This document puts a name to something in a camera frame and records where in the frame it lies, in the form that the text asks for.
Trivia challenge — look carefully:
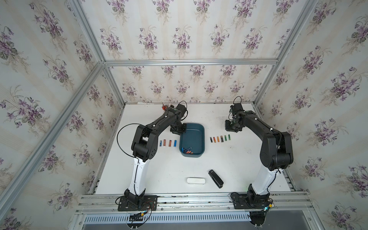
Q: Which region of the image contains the teal plastic storage box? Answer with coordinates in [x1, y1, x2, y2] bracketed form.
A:
[179, 123, 205, 158]

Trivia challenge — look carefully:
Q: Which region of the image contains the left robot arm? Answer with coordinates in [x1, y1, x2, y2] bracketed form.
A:
[124, 103, 187, 203]

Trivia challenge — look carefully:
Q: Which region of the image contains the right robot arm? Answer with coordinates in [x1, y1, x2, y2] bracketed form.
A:
[225, 103, 294, 198]

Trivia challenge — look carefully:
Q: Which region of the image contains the white eraser case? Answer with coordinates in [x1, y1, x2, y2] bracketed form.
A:
[186, 177, 206, 185]

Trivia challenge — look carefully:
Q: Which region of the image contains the black stapler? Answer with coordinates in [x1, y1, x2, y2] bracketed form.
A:
[208, 170, 224, 188]

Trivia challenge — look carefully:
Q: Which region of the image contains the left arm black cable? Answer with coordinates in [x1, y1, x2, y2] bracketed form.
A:
[116, 123, 144, 159]

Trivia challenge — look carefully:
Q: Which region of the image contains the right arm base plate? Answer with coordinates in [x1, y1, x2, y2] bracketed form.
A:
[230, 192, 273, 210]

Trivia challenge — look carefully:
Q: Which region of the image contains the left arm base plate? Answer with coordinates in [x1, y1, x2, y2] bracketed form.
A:
[116, 195, 158, 211]

